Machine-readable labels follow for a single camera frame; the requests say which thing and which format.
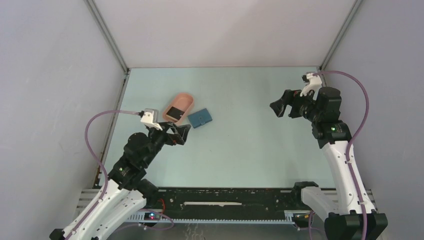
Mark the pink oval tray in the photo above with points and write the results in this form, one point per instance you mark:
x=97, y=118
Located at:
x=183, y=101

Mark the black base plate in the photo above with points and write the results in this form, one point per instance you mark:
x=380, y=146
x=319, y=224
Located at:
x=225, y=203

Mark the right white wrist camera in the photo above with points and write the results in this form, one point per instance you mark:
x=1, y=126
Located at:
x=313, y=82

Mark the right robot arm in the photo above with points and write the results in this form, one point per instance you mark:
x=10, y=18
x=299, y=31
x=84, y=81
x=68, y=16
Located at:
x=353, y=216

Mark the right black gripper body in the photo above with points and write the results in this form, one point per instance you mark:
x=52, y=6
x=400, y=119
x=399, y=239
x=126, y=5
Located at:
x=302, y=106

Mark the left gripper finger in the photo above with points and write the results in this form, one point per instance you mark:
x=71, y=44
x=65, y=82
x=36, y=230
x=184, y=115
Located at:
x=180, y=139
x=172, y=128

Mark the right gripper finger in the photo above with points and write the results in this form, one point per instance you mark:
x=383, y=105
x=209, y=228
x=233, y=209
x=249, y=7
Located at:
x=286, y=99
x=279, y=110

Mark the aluminium frame rail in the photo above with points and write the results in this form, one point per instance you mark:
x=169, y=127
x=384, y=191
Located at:
x=212, y=217

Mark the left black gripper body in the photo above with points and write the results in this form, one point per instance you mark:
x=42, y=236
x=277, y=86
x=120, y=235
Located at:
x=159, y=138

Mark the blue card holder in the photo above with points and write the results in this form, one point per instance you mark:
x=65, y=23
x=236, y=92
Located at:
x=200, y=118

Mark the black credit card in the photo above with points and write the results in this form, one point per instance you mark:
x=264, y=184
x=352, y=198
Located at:
x=174, y=113

